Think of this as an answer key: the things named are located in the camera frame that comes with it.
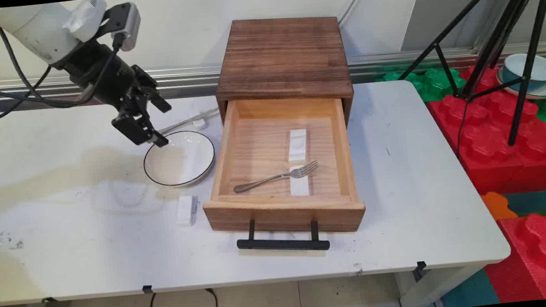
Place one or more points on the silver fork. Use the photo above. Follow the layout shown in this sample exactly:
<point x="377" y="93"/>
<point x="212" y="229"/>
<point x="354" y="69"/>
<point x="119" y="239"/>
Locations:
<point x="265" y="179"/>

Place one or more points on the metal wall rail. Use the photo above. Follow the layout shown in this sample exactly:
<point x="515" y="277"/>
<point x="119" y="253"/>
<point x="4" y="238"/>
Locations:
<point x="393" y="61"/>

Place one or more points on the light blue bowl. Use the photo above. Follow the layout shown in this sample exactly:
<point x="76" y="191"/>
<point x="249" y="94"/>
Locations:
<point x="542" y="70"/>

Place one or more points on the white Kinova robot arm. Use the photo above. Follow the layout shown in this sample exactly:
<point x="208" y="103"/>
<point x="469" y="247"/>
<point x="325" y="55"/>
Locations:
<point x="40" y="30"/>

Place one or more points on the white table leg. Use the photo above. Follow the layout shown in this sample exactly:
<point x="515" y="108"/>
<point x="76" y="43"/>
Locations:
<point x="428" y="290"/>

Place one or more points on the black tripod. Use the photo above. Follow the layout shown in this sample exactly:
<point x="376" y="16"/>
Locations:
<point x="524" y="87"/>

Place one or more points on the teal foam mat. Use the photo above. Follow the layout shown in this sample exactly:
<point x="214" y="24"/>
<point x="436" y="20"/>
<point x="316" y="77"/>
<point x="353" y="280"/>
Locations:
<point x="544" y="201"/>

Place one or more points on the orange foam piece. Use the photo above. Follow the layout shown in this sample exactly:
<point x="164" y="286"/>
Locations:
<point x="497" y="205"/>

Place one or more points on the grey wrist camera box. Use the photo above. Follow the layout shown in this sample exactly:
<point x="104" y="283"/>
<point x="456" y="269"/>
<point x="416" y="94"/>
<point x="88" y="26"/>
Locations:
<point x="127" y="25"/>

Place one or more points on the white bowl with black rim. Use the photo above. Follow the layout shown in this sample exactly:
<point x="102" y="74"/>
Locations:
<point x="179" y="159"/>

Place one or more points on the small black table clamp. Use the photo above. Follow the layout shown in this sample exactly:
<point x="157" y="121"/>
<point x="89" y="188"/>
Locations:
<point x="147" y="288"/>
<point x="420" y="268"/>

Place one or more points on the large red foam block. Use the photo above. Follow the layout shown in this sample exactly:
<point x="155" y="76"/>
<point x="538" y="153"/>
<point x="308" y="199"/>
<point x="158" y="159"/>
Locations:
<point x="494" y="144"/>

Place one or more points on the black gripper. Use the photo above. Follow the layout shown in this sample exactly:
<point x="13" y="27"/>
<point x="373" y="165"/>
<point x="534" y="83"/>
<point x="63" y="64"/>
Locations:
<point x="98" y="75"/>

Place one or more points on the white cutlery rest block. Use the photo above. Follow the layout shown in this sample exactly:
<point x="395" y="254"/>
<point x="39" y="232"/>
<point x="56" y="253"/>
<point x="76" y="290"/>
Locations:
<point x="185" y="210"/>
<point x="299" y="187"/>
<point x="297" y="144"/>
<point x="198" y="122"/>

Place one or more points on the light wooden drawer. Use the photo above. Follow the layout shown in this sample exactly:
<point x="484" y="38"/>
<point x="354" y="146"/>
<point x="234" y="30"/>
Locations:
<point x="278" y="212"/>

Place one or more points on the dark wooden drawer cabinet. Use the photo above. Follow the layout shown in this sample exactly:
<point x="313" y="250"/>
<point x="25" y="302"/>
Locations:
<point x="284" y="56"/>

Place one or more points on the silver table knife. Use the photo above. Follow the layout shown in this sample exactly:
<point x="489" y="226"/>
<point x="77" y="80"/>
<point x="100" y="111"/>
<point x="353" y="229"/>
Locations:
<point x="186" y="120"/>

